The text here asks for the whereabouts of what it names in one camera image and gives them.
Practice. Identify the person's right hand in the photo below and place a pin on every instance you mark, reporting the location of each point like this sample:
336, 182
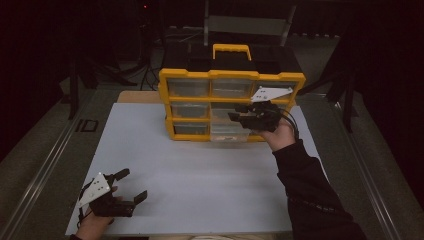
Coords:
281, 136

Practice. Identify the clear plastic drawer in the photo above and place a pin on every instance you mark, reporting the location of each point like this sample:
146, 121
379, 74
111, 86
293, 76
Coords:
223, 130

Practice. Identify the set of closed clear drawers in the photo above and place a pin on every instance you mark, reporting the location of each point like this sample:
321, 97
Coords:
188, 87

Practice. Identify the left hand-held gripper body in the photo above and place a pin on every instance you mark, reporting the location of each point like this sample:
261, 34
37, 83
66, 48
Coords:
110, 206

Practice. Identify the white table board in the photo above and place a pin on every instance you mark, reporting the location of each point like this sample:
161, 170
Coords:
200, 173

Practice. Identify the black tripod stand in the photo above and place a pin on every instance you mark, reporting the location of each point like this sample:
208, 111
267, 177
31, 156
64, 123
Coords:
74, 93

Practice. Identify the black stand with legs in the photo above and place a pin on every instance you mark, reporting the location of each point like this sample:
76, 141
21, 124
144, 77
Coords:
348, 106

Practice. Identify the person's left hand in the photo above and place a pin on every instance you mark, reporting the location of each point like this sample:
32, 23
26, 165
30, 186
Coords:
93, 226

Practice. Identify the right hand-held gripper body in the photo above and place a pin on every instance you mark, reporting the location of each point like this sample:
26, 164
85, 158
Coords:
263, 118

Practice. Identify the yellow black drawer cabinet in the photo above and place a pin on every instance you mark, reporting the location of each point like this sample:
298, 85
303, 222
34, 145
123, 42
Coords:
186, 72

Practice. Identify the grey metal stand frame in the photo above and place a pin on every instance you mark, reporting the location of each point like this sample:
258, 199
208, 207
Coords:
246, 25

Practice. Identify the metal floor rail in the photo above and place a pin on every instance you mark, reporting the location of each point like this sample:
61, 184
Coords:
43, 173
366, 186

